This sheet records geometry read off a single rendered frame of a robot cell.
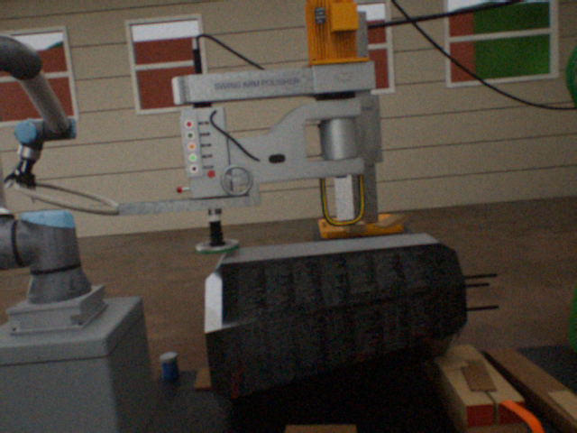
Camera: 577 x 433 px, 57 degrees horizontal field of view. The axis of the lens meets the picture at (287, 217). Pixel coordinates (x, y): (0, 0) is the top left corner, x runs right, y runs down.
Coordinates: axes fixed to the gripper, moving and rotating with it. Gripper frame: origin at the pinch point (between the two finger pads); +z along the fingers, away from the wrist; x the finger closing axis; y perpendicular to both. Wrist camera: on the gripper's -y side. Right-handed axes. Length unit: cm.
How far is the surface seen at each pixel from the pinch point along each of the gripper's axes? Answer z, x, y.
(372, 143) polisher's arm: -79, 173, 35
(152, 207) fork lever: -13, 53, 24
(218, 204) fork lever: -23, 78, 39
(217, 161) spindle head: -43, 70, 40
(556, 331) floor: -3, 293, 123
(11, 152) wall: 57, 154, -686
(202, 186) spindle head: -30, 67, 38
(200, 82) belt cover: -75, 54, 31
